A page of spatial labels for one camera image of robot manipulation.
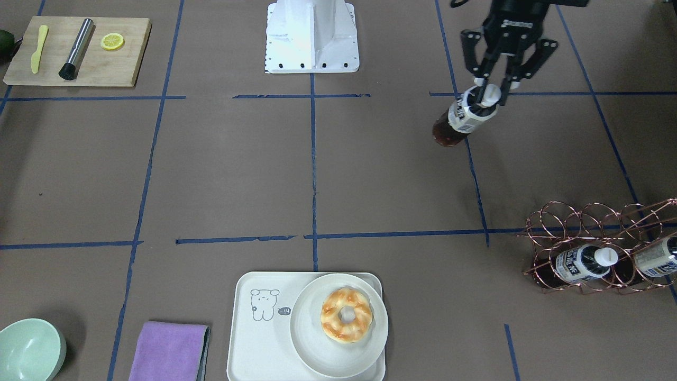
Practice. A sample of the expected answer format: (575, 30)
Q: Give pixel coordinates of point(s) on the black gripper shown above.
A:
(512, 21)

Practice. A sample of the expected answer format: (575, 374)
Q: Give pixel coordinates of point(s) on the dark tea bottle white cap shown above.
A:
(468, 112)

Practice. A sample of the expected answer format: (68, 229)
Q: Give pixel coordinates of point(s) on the tea bottle in rack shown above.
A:
(575, 266)
(653, 261)

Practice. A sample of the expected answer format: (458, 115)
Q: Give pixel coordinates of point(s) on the cream serving tray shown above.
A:
(276, 331)

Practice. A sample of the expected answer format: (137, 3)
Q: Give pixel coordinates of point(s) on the glazed twisted donut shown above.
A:
(346, 316)

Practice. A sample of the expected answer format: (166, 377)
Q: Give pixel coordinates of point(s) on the cream round plate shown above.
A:
(325, 358)

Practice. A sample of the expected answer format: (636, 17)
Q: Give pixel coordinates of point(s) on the lemon slice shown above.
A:
(112, 41)

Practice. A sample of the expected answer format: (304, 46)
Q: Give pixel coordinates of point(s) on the wooden cutting board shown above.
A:
(99, 68)

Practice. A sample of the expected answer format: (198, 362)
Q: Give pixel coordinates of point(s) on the steel muddler black tip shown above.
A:
(70, 69)

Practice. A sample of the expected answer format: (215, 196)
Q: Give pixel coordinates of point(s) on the purple folded cloth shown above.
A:
(171, 351)

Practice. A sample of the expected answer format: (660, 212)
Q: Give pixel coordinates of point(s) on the yellow plastic knife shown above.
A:
(36, 55)

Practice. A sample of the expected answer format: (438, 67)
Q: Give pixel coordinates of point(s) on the green lime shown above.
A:
(7, 46)

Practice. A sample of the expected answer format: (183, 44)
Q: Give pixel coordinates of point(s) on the mint green bowl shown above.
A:
(31, 349)

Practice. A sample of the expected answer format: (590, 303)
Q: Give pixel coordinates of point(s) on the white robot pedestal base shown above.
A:
(311, 37)

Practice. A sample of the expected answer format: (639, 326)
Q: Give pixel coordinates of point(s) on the copper wire bottle rack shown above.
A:
(557, 226)

